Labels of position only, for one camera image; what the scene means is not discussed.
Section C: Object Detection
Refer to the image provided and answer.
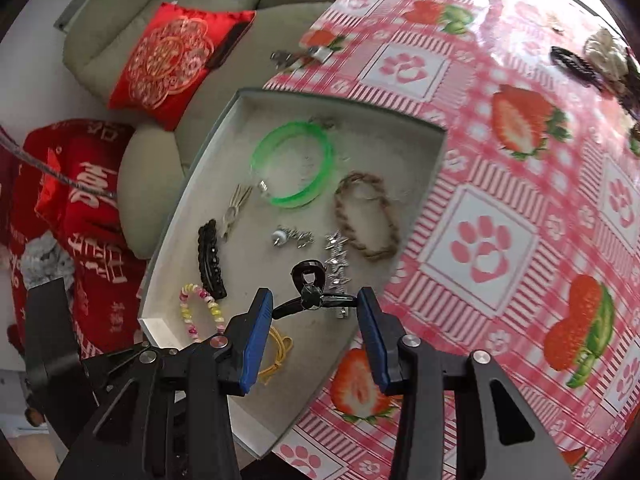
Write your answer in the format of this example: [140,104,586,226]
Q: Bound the pastel spiral hair tie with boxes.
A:
[178,282,228,345]

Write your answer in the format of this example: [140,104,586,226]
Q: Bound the yellow flower hair tie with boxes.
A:
[257,325,295,387]

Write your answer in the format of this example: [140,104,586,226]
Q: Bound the black beaded hair clip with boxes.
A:
[198,219,227,300]

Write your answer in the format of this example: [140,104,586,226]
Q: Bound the small black claw clip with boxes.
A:
[272,259,358,320]

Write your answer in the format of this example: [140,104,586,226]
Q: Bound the beige rabbit hair clip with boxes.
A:
[220,184,253,242]

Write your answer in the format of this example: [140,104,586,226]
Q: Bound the brown braided bracelet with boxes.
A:
[333,171,404,264]

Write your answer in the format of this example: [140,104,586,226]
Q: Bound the small silver earring charm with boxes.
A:
[271,226,314,249]

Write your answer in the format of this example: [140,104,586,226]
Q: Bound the green translucent bangle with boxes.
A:
[250,122,334,209]

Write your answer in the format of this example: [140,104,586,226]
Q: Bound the strawberry pattern tablecloth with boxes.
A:
[269,0,639,479]

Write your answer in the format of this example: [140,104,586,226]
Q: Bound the red printed blanket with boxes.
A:
[1,119,146,358]

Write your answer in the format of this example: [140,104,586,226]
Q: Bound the grey shallow tray box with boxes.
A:
[136,86,448,461]

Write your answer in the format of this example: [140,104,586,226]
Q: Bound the green armchair sofa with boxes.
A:
[63,0,335,259]

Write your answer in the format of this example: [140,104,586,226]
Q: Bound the red embroidered cushion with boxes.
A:
[107,2,256,131]

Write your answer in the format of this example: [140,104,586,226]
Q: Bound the dark patterned scrunchie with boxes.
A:
[618,50,640,122]

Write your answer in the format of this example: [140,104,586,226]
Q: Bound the black smartphone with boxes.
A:
[206,22,252,70]

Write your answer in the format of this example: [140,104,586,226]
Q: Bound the cream scrunchie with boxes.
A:
[582,27,628,82]

